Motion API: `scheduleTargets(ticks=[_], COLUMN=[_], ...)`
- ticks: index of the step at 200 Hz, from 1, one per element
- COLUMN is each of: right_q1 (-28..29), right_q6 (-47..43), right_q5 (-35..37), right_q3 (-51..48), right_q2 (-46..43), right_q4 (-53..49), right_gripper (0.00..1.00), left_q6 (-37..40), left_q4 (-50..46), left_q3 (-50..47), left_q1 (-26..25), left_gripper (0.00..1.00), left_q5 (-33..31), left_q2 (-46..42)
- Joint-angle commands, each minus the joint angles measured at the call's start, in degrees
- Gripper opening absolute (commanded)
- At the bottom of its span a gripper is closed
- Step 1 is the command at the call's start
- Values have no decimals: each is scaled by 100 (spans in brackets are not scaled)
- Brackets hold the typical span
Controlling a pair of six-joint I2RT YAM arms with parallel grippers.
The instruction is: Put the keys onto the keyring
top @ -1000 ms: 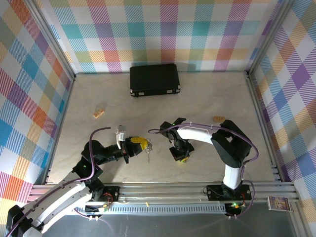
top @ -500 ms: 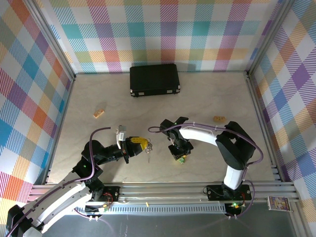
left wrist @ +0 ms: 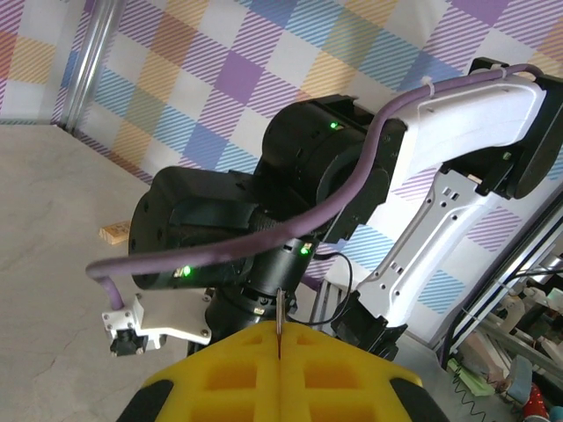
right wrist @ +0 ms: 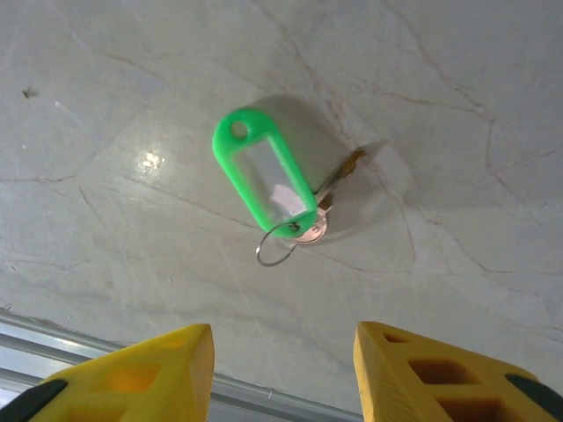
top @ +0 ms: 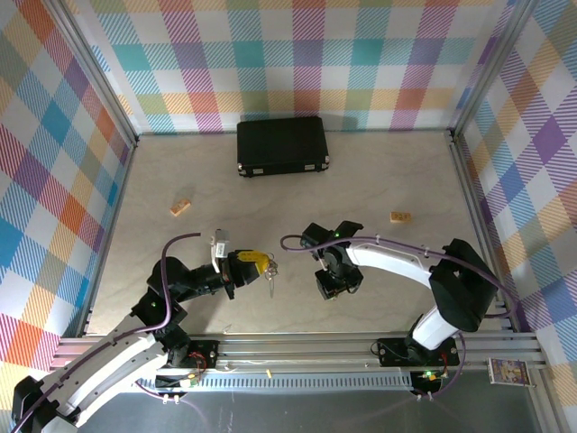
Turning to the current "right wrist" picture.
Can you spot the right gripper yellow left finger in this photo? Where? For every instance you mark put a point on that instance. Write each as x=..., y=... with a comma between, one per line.
x=145, y=378

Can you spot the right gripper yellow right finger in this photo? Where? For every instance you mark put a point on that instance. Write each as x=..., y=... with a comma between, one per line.
x=396, y=387

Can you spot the green plastic key tag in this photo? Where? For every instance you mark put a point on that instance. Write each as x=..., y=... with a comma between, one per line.
x=226, y=145

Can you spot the brass key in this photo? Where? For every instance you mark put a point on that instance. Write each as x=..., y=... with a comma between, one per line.
x=341, y=173

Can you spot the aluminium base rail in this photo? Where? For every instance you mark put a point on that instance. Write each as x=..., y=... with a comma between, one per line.
x=246, y=391

